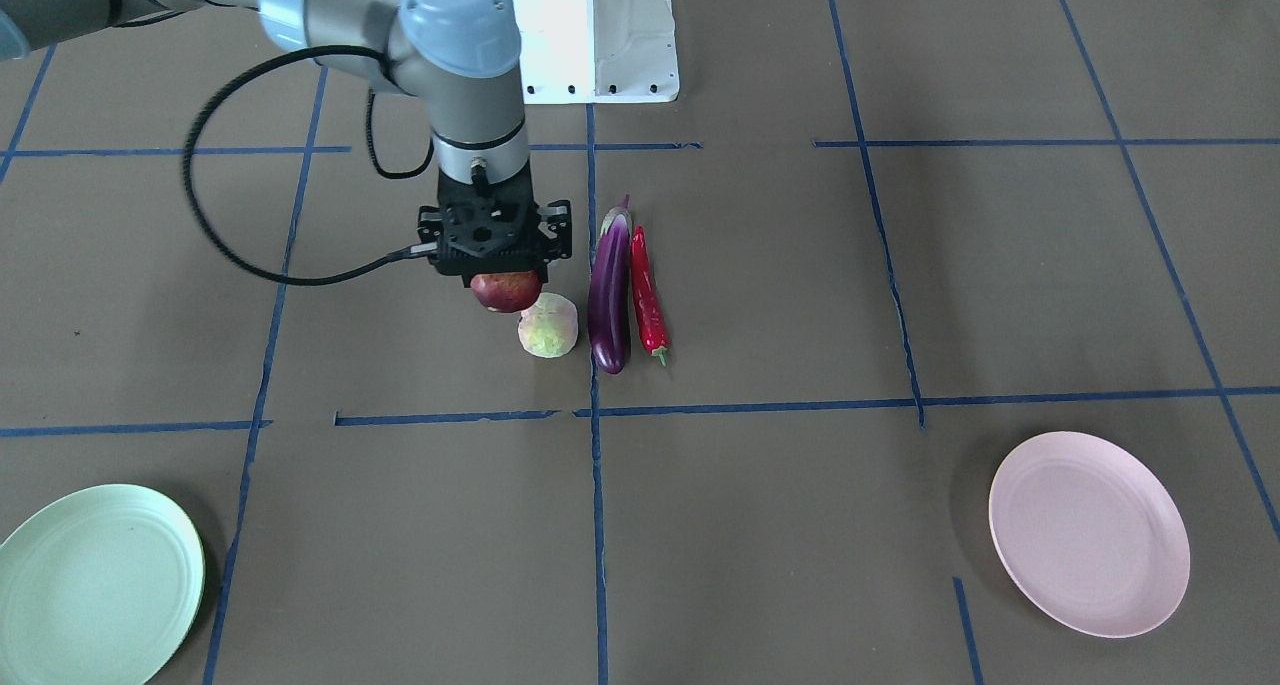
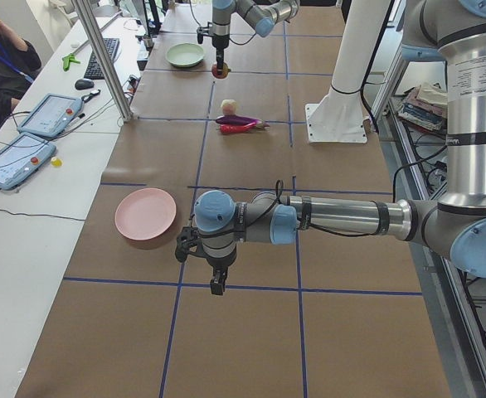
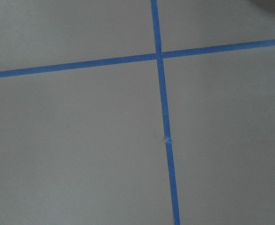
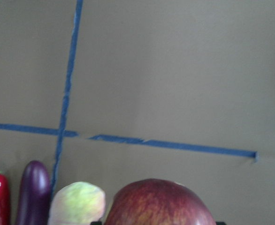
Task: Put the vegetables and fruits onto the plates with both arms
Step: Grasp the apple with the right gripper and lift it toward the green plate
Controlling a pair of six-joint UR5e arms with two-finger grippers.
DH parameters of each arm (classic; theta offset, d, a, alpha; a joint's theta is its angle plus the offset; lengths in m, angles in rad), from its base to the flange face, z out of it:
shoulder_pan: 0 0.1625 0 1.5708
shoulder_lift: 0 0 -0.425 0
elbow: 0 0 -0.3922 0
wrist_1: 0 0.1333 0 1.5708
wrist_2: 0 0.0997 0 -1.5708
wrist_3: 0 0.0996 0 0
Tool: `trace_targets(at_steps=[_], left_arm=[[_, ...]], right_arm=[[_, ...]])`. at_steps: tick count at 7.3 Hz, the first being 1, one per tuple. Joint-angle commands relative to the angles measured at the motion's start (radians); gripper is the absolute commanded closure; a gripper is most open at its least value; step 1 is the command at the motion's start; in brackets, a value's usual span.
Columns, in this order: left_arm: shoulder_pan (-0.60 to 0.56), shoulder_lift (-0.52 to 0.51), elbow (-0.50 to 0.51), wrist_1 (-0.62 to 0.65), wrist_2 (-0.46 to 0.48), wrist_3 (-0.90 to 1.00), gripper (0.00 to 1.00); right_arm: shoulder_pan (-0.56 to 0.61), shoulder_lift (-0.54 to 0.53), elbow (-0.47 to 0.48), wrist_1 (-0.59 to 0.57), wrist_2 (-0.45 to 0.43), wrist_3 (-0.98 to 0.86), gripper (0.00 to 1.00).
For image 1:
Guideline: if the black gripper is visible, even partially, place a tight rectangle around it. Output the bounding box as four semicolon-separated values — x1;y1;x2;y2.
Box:
416;175;573;287

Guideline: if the red chili pepper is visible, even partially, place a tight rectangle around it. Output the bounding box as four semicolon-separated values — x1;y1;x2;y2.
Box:
630;227;671;367

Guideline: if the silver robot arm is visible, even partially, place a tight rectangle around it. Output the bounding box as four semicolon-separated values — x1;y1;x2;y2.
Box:
1;0;572;287

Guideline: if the pale green pink peach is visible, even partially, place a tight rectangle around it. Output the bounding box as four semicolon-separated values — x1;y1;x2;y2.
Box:
517;292;579;360

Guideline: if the purple eggplant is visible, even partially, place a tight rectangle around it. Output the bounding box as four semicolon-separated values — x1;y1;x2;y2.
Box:
588;195;632;375

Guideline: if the brown paper table cover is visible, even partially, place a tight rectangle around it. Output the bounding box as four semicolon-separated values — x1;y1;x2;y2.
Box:
1;0;1279;684

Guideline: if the green plastic plate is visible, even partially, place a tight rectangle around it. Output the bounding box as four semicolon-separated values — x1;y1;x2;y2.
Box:
1;484;205;684

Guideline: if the pink plastic plate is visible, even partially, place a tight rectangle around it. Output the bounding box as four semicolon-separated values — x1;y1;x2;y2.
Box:
987;431;1190;639

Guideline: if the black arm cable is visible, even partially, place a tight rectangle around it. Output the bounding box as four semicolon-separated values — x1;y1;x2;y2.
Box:
180;45;442;288

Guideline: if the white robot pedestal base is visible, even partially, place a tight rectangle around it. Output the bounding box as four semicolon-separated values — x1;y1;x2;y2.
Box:
513;0;681;105

